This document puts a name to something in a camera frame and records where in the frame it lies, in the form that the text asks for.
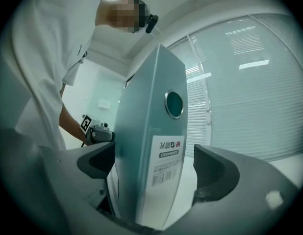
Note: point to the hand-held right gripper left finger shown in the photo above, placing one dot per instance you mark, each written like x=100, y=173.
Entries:
x=68, y=180

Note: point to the grey-blue box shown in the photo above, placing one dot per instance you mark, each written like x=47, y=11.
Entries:
x=146, y=111

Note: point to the person's left forearm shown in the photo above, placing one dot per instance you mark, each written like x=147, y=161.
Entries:
x=68, y=121

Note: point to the black head camera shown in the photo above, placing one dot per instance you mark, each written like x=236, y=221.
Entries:
x=151, y=24

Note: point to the person's head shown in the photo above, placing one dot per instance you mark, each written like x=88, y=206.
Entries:
x=117, y=13

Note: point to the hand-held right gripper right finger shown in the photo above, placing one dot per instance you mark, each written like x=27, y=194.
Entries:
x=252, y=204

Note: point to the person's white shirt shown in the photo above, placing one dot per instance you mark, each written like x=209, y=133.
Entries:
x=43, y=57

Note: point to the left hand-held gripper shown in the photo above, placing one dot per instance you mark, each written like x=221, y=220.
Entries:
x=97, y=133

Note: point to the white wall plate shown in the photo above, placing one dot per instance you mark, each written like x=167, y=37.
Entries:
x=103, y=103

